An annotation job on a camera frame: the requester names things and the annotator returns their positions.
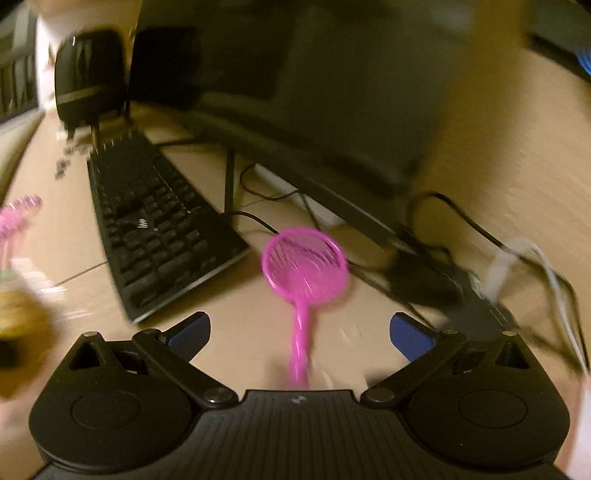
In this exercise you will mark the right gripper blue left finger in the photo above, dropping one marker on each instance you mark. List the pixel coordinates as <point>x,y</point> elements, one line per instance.
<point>170,353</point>

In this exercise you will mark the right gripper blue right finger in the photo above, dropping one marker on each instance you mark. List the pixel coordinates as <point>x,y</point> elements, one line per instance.
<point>427,352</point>

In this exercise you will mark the yellow packaged mini bread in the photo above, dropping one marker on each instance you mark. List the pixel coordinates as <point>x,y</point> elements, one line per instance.
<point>26,333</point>

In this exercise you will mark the pink toy racket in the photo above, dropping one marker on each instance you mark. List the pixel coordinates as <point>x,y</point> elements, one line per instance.
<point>308,269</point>

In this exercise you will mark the pink plastic basket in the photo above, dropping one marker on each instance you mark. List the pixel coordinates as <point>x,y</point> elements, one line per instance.
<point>15,215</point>

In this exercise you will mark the black keyboard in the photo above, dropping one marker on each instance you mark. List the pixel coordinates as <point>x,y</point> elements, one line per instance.
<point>161,237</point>

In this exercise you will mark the black computer monitor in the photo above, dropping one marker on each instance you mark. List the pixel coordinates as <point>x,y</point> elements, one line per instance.
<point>339,98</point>

